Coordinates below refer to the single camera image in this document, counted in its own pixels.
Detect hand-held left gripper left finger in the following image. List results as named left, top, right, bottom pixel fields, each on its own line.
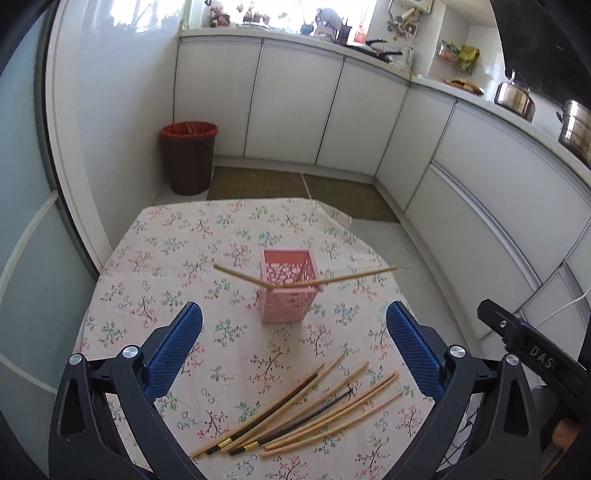
left=48, top=301, right=208, bottom=480

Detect light wooden chopstick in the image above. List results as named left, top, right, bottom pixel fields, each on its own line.
left=213, top=263, right=274, bottom=291
left=271, top=266, right=398, bottom=289

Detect steel cooking pot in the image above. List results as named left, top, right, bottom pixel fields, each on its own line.
left=556, top=99, right=591, bottom=167

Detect floral tablecloth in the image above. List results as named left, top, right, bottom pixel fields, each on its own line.
left=74, top=198, right=467, bottom=480

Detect red trash bag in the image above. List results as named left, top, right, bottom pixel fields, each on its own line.
left=161, top=121, right=219, bottom=140

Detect person's right hand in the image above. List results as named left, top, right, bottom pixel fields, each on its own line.
left=554, top=418, right=581, bottom=462

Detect white cable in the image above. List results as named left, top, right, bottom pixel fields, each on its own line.
left=526, top=286, right=591, bottom=326

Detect pink plastic basket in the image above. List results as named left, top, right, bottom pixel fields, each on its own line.
left=259, top=248, right=324, bottom=324

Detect white kitchen cabinets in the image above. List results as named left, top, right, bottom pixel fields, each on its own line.
left=173, top=34, right=591, bottom=361

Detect bunch of wooden chopsticks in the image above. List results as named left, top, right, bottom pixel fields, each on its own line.
left=190, top=353, right=403, bottom=459

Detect frosted glass sliding door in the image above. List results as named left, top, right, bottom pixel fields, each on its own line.
left=0, top=9, right=100, bottom=480

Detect small figurines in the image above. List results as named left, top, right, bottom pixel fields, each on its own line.
left=208, top=0, right=232, bottom=26

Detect black range hood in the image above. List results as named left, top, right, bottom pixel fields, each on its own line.
left=489, top=0, right=591, bottom=104

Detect white countertop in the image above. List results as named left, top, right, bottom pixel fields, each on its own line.
left=179, top=23, right=591, bottom=169

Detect plate of food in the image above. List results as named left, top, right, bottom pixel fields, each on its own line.
left=445, top=76, right=485, bottom=96

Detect steel kettle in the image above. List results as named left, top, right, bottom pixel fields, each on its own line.
left=494, top=69, right=536, bottom=121

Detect wall rack with packets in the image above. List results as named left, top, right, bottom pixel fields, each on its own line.
left=436, top=39, right=481, bottom=73

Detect brown woven floor mat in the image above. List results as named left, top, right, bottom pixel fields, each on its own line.
left=302, top=173, right=402, bottom=225
left=206, top=166, right=311, bottom=201

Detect horse figurine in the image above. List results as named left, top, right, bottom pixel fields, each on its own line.
left=315, top=7, right=345, bottom=35

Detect black frying pan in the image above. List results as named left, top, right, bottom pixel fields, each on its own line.
left=358, top=38, right=403, bottom=63

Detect brown wicker trash can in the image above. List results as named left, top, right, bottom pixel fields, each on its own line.
left=161, top=121, right=219, bottom=197

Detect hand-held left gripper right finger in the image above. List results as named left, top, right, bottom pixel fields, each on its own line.
left=385, top=300, right=543, bottom=480

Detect hanging kitchen utensils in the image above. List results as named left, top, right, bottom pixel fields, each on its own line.
left=387, top=7, right=419, bottom=40

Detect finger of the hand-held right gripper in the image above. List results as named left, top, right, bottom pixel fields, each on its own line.
left=477, top=298, right=529, bottom=344

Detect window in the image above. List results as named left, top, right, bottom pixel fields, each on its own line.
left=106, top=0, right=379, bottom=35

